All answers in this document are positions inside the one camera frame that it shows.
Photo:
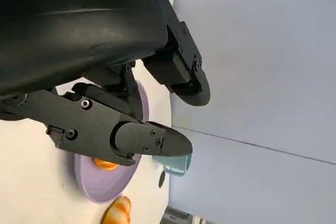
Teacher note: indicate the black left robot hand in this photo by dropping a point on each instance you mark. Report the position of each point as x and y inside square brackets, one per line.
[65, 37]

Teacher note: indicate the orange white toy bread roll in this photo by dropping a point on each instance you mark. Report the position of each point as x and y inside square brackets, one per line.
[118, 211]
[105, 165]

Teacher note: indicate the lilac plate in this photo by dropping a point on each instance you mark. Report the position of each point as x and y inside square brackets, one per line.
[105, 184]

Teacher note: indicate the pale green mug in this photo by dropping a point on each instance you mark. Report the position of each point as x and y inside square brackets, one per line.
[176, 166]

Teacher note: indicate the grey partition panel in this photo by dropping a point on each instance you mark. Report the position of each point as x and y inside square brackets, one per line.
[249, 64]
[262, 187]

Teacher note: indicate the grey workshop equipment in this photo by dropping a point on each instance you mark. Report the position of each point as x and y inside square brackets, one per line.
[178, 217]

